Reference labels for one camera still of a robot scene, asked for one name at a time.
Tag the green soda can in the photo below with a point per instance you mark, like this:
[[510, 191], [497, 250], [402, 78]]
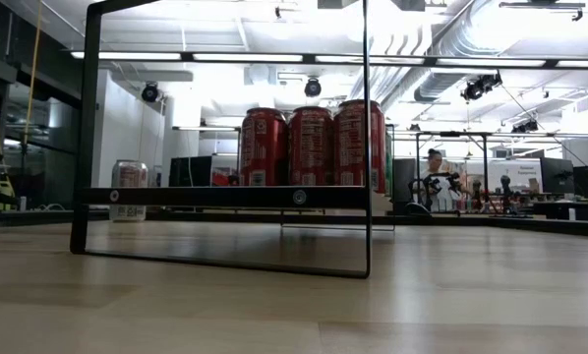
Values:
[[389, 162]]

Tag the background black robot arm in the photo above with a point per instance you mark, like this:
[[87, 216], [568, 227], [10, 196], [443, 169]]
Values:
[[453, 181]]

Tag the red box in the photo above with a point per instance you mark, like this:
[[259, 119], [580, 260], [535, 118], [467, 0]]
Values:
[[220, 178]]

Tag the black round ceiling lamp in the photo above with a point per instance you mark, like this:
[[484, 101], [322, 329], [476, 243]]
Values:
[[312, 87], [150, 92]]

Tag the dark office chair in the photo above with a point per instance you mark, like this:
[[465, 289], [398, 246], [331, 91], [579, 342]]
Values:
[[403, 179]]

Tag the linear ceiling light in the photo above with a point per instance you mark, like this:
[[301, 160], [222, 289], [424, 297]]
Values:
[[245, 57]]

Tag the person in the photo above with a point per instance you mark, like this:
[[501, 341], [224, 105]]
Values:
[[434, 159]]

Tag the silver red soda can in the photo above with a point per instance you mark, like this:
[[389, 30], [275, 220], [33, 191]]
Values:
[[129, 174]]

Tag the black track spotlights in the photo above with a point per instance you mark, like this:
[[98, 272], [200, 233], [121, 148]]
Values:
[[525, 127], [481, 86]]

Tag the yellow green jug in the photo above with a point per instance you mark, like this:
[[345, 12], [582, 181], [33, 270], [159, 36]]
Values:
[[5, 193]]

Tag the wooden shelf black metal frame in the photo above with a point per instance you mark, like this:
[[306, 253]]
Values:
[[200, 196]]

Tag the silver ventilation duct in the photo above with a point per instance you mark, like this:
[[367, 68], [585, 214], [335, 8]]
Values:
[[436, 84]]

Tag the white wall sign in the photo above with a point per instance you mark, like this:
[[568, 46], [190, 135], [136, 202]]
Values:
[[525, 172]]

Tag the black aluminium table frame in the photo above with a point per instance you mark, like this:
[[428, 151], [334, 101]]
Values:
[[545, 223]]

